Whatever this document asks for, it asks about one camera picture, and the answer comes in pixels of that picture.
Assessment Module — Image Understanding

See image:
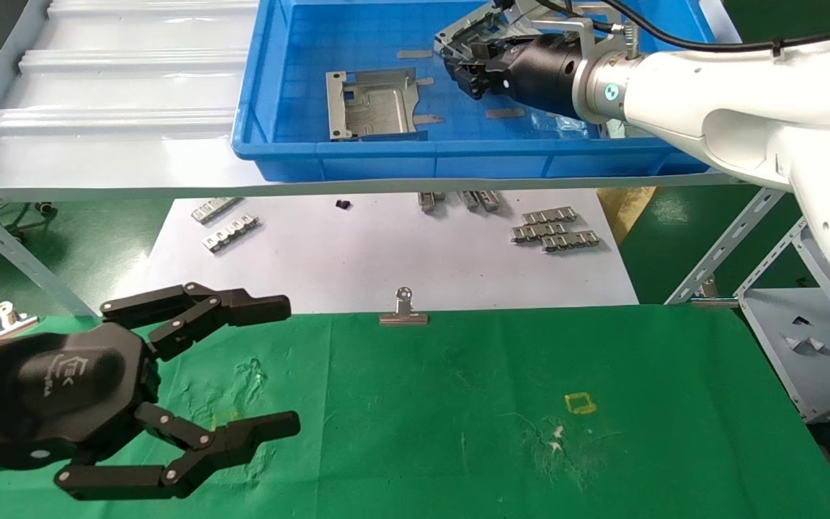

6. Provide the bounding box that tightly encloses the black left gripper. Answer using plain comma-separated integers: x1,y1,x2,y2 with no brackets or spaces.
0,283,301,501

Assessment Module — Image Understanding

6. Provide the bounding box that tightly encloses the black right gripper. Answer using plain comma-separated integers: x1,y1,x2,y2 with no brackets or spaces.
444,33,590,120

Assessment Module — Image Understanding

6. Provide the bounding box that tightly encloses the bent sheet metal bracket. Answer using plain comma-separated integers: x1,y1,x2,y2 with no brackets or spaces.
434,2,524,73
326,68,430,142

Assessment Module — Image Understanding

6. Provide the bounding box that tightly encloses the blue plastic bin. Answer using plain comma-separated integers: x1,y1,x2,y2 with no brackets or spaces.
231,0,718,182

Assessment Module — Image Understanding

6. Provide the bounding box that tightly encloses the white paper sheet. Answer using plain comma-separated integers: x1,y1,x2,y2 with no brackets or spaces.
145,189,639,316

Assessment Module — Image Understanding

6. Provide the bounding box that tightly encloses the green cloth mat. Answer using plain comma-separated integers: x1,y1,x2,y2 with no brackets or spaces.
0,304,830,519

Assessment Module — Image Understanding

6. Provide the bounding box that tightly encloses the white corrugated shelf board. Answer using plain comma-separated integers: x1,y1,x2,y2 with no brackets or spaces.
0,0,747,194

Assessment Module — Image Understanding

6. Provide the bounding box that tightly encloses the grey low metal shelf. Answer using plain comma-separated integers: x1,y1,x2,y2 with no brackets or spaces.
736,216,830,424

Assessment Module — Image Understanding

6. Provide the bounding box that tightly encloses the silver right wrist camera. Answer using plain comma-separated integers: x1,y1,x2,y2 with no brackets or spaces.
510,0,635,60

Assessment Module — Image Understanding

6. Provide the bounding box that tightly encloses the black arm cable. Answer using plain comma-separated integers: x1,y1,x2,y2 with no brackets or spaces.
530,0,830,57

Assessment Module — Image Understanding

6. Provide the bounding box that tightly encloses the grey slotted metal rack frame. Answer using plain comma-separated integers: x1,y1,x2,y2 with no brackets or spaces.
0,0,812,318

